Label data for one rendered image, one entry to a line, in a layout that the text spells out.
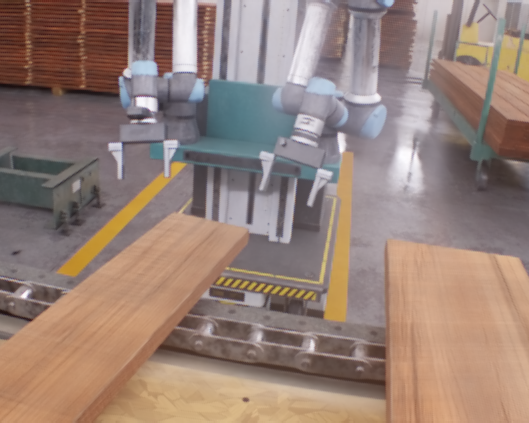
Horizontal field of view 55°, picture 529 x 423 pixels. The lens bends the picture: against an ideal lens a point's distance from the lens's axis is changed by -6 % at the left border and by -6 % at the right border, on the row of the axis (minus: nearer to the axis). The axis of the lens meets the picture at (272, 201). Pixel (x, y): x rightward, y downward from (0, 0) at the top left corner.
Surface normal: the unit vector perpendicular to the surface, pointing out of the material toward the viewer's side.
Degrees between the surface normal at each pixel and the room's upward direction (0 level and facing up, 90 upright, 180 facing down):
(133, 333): 0
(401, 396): 0
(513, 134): 90
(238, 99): 90
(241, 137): 90
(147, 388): 0
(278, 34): 90
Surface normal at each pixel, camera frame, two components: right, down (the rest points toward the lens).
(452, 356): 0.08, -0.92
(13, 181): -0.15, 0.36
